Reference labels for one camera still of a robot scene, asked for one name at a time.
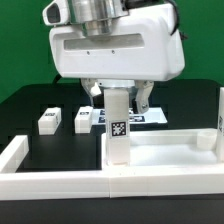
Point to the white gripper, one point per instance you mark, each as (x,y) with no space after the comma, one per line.
(144,45)

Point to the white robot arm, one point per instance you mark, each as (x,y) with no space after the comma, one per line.
(95,19)

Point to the marker tag sheet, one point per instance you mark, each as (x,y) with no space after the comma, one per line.
(153,115)

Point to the white front fence bar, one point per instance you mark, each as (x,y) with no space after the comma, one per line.
(154,181)

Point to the white desk tabletop tray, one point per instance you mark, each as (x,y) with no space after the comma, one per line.
(175,148)

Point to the white fence bar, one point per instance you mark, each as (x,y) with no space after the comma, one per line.
(13,155)
(154,181)

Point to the white left fence bar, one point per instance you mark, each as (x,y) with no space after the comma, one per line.
(13,155)

